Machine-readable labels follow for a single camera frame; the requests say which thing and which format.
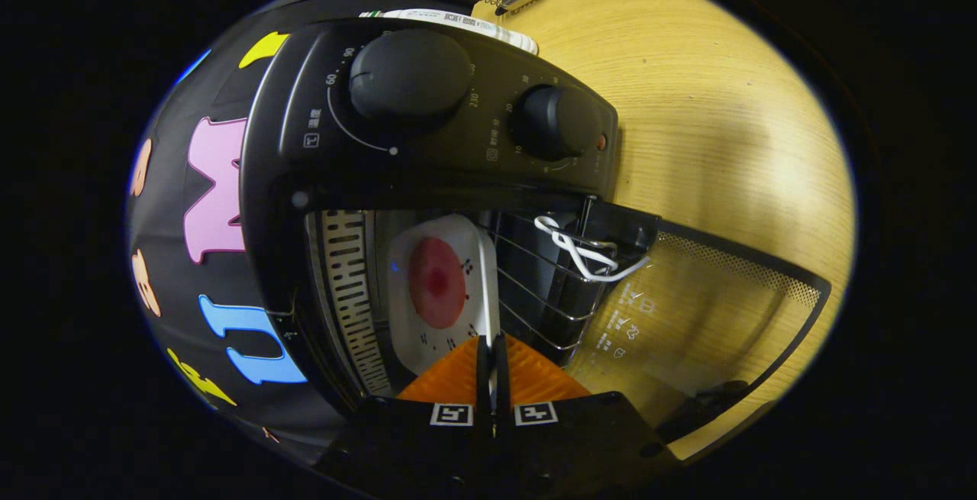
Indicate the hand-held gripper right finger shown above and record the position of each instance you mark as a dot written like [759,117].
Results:
[565,446]

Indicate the black toaster oven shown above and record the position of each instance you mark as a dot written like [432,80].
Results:
[458,156]

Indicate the white square plate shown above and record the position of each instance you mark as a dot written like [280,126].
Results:
[424,343]

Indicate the white bottle with green label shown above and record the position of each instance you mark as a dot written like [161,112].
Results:
[473,24]

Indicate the pink round ham slice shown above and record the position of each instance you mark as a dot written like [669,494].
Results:
[436,282]

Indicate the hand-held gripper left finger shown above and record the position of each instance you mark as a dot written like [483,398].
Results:
[427,446]

